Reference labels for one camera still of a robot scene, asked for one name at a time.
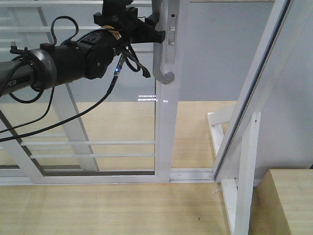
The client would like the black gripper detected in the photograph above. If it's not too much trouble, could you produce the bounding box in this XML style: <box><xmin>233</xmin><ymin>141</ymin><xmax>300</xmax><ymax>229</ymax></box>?
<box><xmin>93</xmin><ymin>0</ymin><xmax>165</xmax><ymax>44</ymax></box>

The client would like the grey door handle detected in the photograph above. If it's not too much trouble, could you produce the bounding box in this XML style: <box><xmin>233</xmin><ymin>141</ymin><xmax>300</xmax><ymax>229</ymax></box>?
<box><xmin>152</xmin><ymin>0</ymin><xmax>175</xmax><ymax>85</ymax></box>

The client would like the white sliding glass door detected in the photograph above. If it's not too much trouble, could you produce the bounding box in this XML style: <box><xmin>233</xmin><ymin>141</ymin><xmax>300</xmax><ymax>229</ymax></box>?
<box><xmin>0</xmin><ymin>0</ymin><xmax>188</xmax><ymax>185</ymax></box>

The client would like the door lock plate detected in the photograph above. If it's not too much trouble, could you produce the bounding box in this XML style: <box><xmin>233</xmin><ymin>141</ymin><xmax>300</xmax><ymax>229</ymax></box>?
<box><xmin>165</xmin><ymin>12</ymin><xmax>177</xmax><ymax>64</ymax></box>

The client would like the fixed white glass panel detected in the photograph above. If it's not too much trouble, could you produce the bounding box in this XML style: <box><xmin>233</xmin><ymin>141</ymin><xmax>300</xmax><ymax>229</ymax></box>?
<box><xmin>0</xmin><ymin>0</ymin><xmax>156</xmax><ymax>182</ymax></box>

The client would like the aluminium floor track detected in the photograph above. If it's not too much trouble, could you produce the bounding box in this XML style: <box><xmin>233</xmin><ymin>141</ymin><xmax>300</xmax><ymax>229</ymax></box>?
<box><xmin>169</xmin><ymin>168</ymin><xmax>215</xmax><ymax>183</ymax></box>

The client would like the plywood base board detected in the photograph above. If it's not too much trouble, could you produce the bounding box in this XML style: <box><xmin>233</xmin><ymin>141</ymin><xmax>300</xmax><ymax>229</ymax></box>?
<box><xmin>0</xmin><ymin>100</ymin><xmax>238</xmax><ymax>235</ymax></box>

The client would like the light wooden box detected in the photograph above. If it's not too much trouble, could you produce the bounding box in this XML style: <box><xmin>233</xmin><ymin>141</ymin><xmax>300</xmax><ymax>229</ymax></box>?
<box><xmin>248</xmin><ymin>169</ymin><xmax>313</xmax><ymax>235</ymax></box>

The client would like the black cable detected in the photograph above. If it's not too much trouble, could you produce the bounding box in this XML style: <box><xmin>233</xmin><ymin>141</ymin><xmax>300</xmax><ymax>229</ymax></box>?
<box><xmin>0</xmin><ymin>16</ymin><xmax>123</xmax><ymax>142</ymax></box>

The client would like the white front support bracket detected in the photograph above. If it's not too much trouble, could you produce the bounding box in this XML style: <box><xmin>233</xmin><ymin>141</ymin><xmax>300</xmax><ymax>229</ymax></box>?
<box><xmin>221</xmin><ymin>112</ymin><xmax>261</xmax><ymax>235</ymax></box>

